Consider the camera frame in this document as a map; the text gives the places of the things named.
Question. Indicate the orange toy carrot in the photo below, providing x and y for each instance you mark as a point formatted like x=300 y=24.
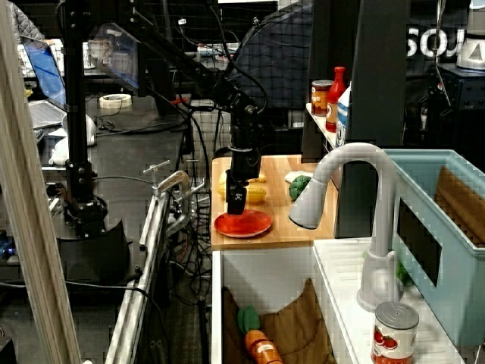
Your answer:
x=261 y=347

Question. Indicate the clear acrylic panel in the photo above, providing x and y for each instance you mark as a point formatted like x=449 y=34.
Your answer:
x=117 y=53

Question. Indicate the yellow toy banana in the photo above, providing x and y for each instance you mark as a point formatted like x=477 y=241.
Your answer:
x=221 y=187

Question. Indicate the white toy sink unit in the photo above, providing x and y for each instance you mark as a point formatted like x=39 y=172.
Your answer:
x=265 y=273

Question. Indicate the light wooden post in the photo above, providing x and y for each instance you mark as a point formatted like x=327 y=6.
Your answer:
x=30 y=197

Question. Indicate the red plate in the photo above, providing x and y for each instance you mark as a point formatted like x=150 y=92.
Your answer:
x=250 y=225

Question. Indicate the green toy broccoli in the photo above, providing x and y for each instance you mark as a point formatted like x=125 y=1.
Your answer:
x=299 y=187

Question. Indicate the white rounded object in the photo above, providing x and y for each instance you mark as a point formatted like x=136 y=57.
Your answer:
x=89 y=130

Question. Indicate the white blender base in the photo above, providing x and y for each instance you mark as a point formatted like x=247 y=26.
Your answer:
x=471 y=41

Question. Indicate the laptop with blue screen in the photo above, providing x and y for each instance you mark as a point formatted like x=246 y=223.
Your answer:
x=43 y=79

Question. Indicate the tomato soup can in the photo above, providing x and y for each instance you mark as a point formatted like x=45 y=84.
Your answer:
x=394 y=337

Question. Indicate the black shelf unit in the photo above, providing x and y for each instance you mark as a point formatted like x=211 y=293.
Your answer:
x=379 y=72

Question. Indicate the white toy fried egg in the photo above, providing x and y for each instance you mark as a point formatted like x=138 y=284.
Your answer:
x=293 y=176

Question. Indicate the blue white milk carton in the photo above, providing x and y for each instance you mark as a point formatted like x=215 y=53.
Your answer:
x=342 y=117

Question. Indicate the brown beans can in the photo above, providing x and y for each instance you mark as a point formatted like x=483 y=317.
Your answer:
x=321 y=98

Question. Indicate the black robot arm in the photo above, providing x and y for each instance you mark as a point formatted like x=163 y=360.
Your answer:
x=76 y=113

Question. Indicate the brown cloth in bin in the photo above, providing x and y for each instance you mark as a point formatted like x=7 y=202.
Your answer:
x=460 y=206

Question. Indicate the light blue dish rack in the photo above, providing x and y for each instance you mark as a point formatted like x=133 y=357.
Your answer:
x=454 y=273

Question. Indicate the red ketchup bottle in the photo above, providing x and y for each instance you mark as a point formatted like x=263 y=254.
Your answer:
x=333 y=102

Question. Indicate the aluminium frame rail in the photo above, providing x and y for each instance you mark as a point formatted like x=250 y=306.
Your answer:
x=140 y=273

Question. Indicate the grey toy faucet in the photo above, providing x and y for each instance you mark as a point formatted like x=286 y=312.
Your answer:
x=379 y=235

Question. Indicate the dark quilted fabric cover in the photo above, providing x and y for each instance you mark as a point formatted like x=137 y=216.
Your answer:
x=276 y=57

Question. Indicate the metal c-clamp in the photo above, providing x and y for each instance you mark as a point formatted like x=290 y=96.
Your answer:
x=176 y=189

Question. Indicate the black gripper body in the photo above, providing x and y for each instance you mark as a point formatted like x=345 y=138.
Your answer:
x=244 y=163

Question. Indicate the white tape roll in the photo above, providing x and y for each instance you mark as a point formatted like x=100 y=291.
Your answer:
x=115 y=101

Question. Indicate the light green toy vegetable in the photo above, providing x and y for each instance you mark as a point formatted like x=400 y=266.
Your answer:
x=402 y=272

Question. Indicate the yellow toy corn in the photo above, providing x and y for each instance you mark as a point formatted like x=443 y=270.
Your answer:
x=255 y=192

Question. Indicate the black robot base pedestal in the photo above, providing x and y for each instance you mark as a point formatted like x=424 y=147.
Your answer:
x=94 y=254

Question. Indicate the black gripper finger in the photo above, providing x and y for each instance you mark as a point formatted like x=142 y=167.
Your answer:
x=227 y=186
x=236 y=203

